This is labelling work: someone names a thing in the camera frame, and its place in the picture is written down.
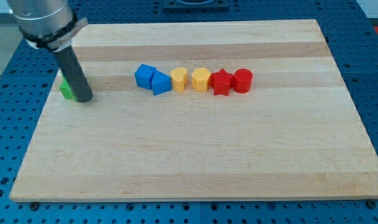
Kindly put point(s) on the red cylinder block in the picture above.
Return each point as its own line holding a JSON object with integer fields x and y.
{"x": 242, "y": 80}

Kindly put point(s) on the blue cube block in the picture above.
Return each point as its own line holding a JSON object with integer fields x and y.
{"x": 144, "y": 75}

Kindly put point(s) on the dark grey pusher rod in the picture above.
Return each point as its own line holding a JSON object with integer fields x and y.
{"x": 73, "y": 75}

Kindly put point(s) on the wooden board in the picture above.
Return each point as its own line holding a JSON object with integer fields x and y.
{"x": 296, "y": 135}

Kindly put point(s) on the yellow heart block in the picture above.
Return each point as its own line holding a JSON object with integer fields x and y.
{"x": 179, "y": 78}

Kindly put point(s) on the blue triangle block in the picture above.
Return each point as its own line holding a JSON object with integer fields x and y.
{"x": 161, "y": 83}

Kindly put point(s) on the yellow hexagon block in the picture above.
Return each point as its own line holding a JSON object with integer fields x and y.
{"x": 200, "y": 79}

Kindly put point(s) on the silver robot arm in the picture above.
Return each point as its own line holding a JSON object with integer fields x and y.
{"x": 48, "y": 24}

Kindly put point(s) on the green block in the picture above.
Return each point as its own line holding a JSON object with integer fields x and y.
{"x": 66, "y": 90}

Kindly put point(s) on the red star block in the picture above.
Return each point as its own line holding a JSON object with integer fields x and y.
{"x": 221, "y": 82}

